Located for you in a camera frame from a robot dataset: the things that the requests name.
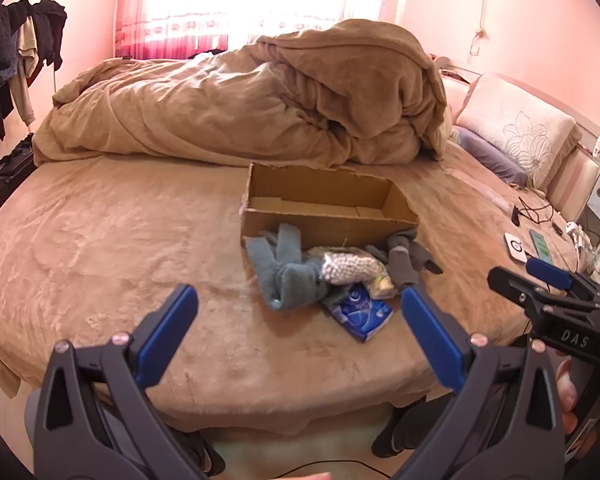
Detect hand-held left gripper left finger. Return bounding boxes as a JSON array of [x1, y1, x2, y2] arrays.
[[32, 283, 216, 480]]

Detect person's right hand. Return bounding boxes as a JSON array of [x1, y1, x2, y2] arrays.
[[554, 355, 581, 437]]

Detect blue tissue packet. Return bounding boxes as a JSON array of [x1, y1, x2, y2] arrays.
[[322, 282, 394, 344]]

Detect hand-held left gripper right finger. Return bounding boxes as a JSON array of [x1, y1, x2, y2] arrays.
[[395, 287, 566, 480]]

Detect white wall cord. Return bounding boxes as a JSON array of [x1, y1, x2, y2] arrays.
[[471, 0, 492, 57]]

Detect bag of white beads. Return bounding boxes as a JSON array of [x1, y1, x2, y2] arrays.
[[321, 252, 382, 284]]

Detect pink patterned curtain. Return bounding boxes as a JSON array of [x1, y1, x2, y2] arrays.
[[111, 0, 402, 61]]

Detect purple pillow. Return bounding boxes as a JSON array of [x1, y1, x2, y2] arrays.
[[449, 125, 529, 187]]

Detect flower print pillow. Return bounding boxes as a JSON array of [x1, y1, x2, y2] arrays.
[[455, 72, 584, 192]]

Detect smartphone with green screen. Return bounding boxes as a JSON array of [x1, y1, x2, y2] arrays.
[[528, 229, 554, 264]]

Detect tan plush blanket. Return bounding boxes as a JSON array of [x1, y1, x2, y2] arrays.
[[32, 19, 454, 169]]

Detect white square device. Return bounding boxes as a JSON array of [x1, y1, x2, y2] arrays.
[[503, 232, 529, 264]]

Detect yellow snack packet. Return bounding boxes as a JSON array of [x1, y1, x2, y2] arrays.
[[366, 266, 397, 299]]

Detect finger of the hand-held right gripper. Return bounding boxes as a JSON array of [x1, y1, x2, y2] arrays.
[[487, 266, 598, 311], [526, 257, 600, 302]]

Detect brown cardboard box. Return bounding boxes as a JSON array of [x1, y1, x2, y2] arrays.
[[241, 161, 420, 251]]

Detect hanging dark clothes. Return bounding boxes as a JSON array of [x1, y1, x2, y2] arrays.
[[0, 0, 69, 144]]

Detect blue-grey sock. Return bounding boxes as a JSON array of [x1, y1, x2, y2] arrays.
[[244, 222, 303, 281], [266, 259, 333, 314]]

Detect dark grey sock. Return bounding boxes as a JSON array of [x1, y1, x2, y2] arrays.
[[386, 230, 423, 288], [410, 242, 444, 276]]

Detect black floor cable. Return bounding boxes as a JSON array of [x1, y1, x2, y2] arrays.
[[269, 459, 397, 480]]

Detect person's grey trouser leg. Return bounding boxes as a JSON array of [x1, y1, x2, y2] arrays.
[[24, 391, 48, 443]]

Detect black shoe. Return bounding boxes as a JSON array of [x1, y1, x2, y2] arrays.
[[371, 395, 433, 459], [167, 427, 227, 477]]

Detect black charging cable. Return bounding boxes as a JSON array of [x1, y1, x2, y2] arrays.
[[510, 194, 557, 227]]

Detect black bag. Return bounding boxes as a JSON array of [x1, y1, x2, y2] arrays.
[[0, 132, 37, 207]]

